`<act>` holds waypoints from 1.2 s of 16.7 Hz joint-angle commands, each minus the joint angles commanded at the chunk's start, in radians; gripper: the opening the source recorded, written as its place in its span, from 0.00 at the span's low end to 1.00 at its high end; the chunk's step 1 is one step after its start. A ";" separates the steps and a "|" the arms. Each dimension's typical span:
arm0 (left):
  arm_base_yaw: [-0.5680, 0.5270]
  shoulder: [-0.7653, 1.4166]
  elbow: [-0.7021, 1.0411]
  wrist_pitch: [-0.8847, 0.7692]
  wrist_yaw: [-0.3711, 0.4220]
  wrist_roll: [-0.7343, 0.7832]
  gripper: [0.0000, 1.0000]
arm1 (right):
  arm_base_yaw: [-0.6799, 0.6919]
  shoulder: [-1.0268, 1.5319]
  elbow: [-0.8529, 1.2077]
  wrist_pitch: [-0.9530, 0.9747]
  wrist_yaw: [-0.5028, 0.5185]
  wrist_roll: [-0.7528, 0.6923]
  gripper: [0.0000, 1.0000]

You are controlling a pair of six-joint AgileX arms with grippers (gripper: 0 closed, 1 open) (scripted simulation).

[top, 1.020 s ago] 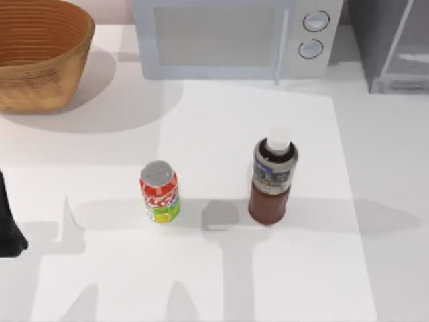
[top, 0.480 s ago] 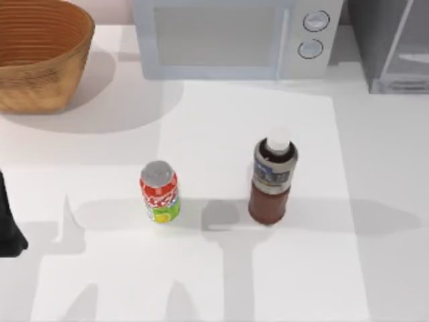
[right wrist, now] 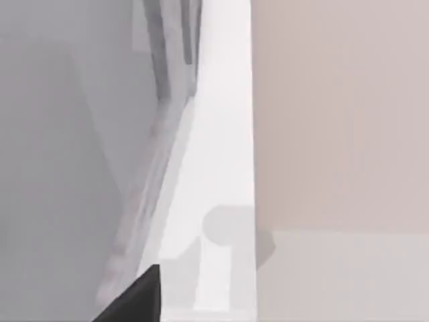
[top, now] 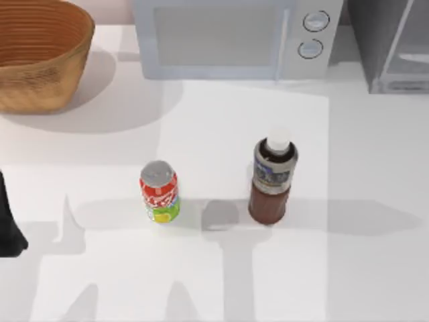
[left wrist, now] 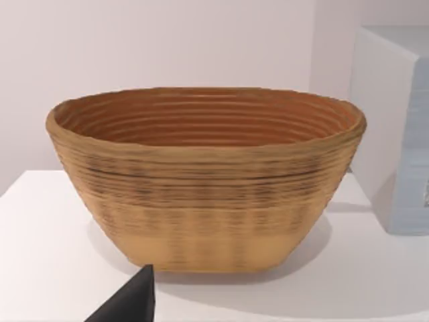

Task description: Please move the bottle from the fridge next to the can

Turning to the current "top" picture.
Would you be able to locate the brown bottle with white cap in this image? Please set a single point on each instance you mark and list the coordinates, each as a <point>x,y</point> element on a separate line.
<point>272,188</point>

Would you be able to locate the red and green can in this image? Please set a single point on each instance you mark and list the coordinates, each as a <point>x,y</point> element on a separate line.
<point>160,194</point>

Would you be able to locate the pale microwave oven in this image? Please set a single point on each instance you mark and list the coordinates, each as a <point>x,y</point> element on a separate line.
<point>214,40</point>

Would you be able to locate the round microwave knob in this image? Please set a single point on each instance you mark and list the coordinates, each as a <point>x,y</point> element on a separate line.
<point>310,49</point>
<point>316,20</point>

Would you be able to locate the brown woven basket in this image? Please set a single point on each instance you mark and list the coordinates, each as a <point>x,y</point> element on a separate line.
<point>40,84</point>

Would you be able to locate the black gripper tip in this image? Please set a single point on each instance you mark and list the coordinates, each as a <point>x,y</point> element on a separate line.
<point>8,231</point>

